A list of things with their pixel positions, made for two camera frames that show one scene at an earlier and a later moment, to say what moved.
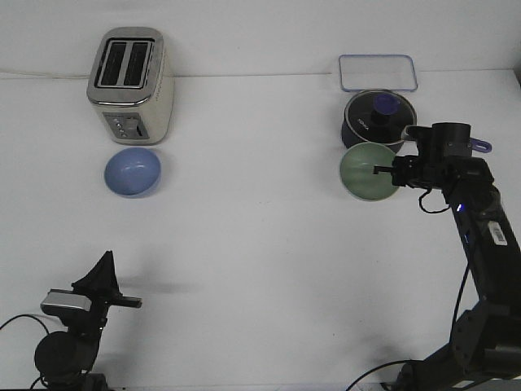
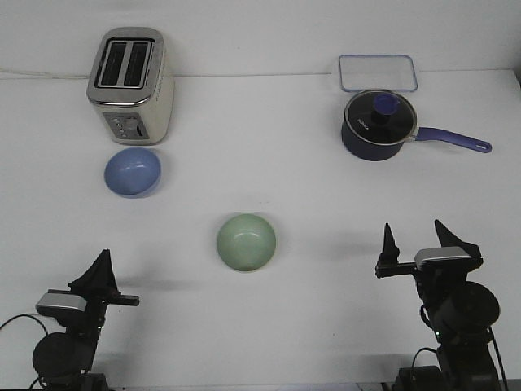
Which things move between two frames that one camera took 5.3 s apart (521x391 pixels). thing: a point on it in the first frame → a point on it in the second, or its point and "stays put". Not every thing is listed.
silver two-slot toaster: [130, 82] stays put
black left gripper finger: [111, 286] stays put
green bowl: [356, 172] → [246, 242]
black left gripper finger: [100, 279] stays put
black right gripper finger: [382, 169] → [389, 256]
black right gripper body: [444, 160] → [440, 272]
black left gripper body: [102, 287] stays put
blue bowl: [132, 171] stays put
